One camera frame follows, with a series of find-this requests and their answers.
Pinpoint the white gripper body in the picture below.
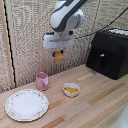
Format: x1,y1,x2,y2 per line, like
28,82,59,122
42,31,76,51

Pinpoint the pink mug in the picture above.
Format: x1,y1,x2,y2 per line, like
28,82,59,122
35,71,50,92

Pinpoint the golden brown bread piece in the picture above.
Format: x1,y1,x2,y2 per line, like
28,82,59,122
54,50,67,62

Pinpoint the white plate with patterned rim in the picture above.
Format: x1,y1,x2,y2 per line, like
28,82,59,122
4,88,50,122

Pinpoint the black cable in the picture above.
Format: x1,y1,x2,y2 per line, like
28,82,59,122
73,9,128,40

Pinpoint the black box appliance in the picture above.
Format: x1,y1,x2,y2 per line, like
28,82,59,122
85,28,128,81

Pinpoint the white bowl with yellow contents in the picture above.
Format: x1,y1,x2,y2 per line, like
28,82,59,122
62,82,81,98

